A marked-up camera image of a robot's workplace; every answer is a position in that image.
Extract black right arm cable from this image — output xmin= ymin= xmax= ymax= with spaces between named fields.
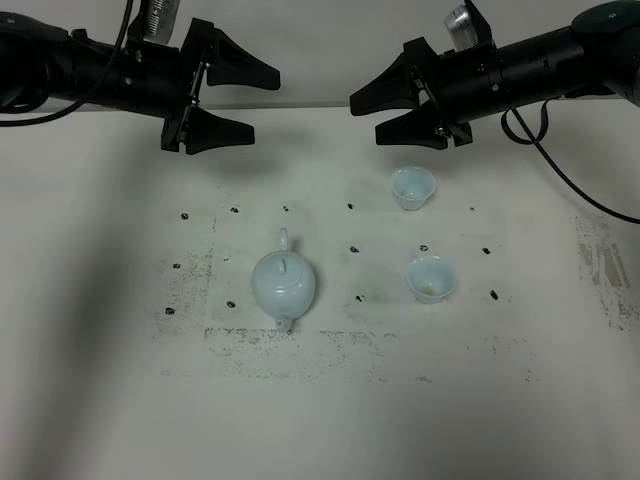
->
xmin=501 ymin=97 xmax=640 ymax=225

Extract near light blue teacup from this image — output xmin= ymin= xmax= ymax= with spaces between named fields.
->
xmin=406 ymin=256 xmax=458 ymax=304

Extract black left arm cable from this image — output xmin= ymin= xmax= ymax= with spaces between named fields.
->
xmin=0 ymin=0 xmax=136 ymax=126

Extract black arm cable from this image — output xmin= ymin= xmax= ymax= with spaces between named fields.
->
xmin=0 ymin=0 xmax=136 ymax=126
xmin=501 ymin=97 xmax=640 ymax=225

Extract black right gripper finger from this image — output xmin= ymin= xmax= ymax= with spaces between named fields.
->
xmin=350 ymin=53 xmax=424 ymax=116
xmin=375 ymin=102 xmax=448 ymax=149

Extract light blue teacup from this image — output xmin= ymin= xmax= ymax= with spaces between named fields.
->
xmin=390 ymin=166 xmax=437 ymax=211
xmin=406 ymin=256 xmax=458 ymax=304

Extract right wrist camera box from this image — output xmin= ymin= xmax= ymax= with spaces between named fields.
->
xmin=444 ymin=0 xmax=494 ymax=52

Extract far light blue teacup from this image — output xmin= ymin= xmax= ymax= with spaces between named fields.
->
xmin=390 ymin=166 xmax=437 ymax=211

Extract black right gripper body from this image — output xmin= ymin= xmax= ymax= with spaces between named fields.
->
xmin=403 ymin=38 xmax=503 ymax=146

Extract light blue porcelain teapot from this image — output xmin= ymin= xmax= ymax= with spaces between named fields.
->
xmin=251 ymin=228 xmax=316 ymax=333

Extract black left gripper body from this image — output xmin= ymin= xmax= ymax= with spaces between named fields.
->
xmin=123 ymin=18 xmax=216 ymax=150

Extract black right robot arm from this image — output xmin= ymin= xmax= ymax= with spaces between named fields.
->
xmin=350 ymin=1 xmax=639 ymax=150

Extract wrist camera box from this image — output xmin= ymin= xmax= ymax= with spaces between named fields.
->
xmin=444 ymin=0 xmax=494 ymax=52
xmin=142 ymin=0 xmax=180 ymax=45

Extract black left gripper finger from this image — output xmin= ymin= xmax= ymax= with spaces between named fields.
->
xmin=185 ymin=107 xmax=254 ymax=153
xmin=207 ymin=33 xmax=280 ymax=90

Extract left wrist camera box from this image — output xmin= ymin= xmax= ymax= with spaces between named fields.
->
xmin=142 ymin=0 xmax=180 ymax=45

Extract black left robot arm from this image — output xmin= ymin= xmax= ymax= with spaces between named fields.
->
xmin=1 ymin=12 xmax=281 ymax=155

